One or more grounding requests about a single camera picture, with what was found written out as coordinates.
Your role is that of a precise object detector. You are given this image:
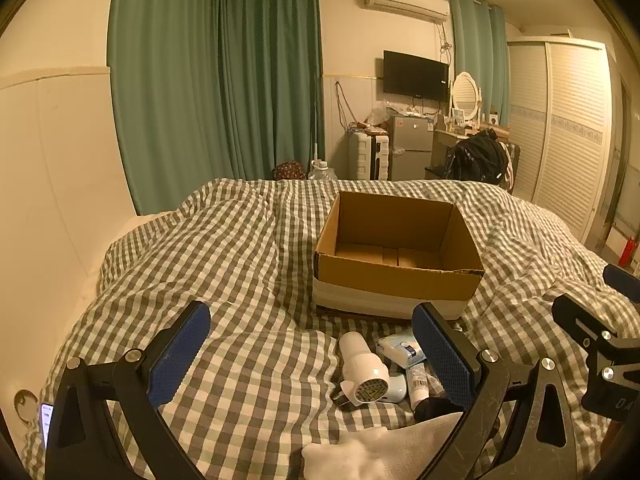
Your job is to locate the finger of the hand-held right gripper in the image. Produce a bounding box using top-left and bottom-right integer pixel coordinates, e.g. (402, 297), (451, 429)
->
(551, 293), (622, 357)
(602, 263), (640, 304)

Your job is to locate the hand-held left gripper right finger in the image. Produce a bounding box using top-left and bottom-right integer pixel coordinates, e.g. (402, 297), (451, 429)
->
(410, 301), (587, 480)

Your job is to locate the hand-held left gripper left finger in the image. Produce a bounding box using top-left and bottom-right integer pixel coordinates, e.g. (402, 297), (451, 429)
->
(45, 300), (213, 480)

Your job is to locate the white cream tube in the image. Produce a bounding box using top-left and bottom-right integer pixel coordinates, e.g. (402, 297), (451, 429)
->
(406, 364), (434, 404)

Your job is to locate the black sock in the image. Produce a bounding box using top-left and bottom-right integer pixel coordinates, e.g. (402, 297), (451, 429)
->
(413, 396), (464, 424)

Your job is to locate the blue tissue pack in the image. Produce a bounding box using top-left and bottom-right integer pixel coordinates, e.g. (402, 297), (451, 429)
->
(376, 332), (426, 367)

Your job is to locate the white hair dryer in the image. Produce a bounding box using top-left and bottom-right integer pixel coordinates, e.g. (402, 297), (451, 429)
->
(332, 332), (391, 412)

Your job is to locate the brown cardboard box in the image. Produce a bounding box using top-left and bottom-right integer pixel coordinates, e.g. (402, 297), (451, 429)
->
(312, 191), (485, 322)

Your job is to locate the white sock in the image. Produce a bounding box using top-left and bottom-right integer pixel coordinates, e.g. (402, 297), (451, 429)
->
(301, 411), (466, 480)

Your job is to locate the red fire extinguisher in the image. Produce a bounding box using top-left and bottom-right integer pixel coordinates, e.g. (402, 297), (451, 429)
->
(618, 235), (640, 269)

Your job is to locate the checkered blanket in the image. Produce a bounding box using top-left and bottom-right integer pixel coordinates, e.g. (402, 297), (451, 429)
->
(22, 177), (640, 480)

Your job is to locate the smartphone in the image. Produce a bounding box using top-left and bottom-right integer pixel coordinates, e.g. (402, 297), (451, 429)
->
(39, 402), (55, 454)

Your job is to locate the white louvred wardrobe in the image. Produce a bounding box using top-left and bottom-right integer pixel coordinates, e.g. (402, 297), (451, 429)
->
(505, 37), (621, 246)

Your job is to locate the black backpack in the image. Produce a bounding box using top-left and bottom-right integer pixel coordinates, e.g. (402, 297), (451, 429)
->
(444, 130), (511, 191)

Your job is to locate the brown patterned bag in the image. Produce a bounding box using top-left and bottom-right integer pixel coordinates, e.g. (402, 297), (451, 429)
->
(272, 161), (307, 181)

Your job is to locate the wooden dresser table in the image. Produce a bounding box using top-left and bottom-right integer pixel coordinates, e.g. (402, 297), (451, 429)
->
(431, 127), (511, 173)

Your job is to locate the silver fridge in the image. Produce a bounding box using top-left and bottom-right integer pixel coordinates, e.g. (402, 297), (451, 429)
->
(387, 114), (436, 181)

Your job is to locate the white suitcase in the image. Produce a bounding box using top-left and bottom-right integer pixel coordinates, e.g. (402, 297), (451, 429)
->
(348, 131), (391, 181)

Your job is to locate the clear water jug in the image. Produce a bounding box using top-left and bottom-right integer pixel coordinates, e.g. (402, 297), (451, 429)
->
(307, 159), (339, 181)

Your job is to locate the white oval mirror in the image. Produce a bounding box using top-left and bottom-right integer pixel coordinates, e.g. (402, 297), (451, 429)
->
(450, 71), (484, 124)

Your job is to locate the clear plastic bag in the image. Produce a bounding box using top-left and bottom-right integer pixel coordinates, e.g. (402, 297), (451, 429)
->
(364, 101), (391, 126)

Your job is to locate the narrow green curtain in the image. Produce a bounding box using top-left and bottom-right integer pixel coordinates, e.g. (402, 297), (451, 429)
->
(447, 0), (511, 127)

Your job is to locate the wide green curtain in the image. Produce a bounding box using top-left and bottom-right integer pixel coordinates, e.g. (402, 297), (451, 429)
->
(107, 0), (324, 216)

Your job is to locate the white air conditioner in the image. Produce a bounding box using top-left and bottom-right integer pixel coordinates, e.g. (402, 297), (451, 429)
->
(360, 0), (450, 24)

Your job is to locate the dark wall cable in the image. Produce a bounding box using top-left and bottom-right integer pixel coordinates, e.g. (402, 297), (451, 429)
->
(334, 80), (354, 129)

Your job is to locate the black wall television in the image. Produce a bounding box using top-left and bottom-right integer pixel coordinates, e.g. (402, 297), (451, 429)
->
(382, 50), (450, 103)

